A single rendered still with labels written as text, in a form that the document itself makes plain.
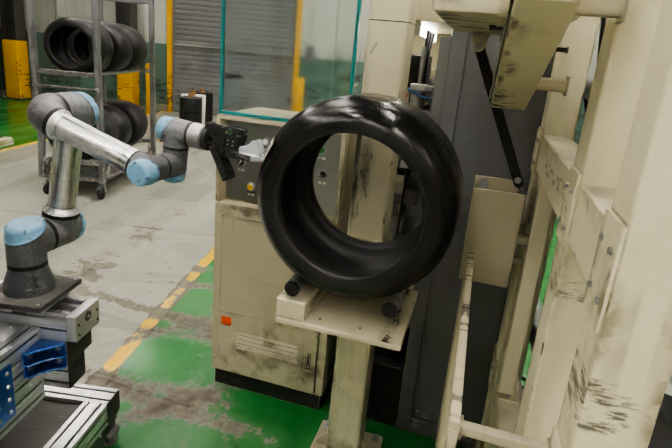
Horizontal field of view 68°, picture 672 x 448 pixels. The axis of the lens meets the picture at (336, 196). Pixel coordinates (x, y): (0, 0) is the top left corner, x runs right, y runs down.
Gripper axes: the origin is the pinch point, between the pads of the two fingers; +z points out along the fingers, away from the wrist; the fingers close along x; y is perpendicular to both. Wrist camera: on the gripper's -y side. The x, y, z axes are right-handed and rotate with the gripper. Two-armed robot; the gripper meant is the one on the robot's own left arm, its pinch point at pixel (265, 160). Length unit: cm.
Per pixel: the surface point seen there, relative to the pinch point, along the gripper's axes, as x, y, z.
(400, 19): 27, 46, 25
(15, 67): 711, -144, -874
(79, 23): 251, 7, -297
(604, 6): -36, 50, 69
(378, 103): -7.3, 23.8, 30.4
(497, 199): 20, 1, 66
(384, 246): 15.3, -21.6, 37.3
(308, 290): -2.2, -34.8, 20.3
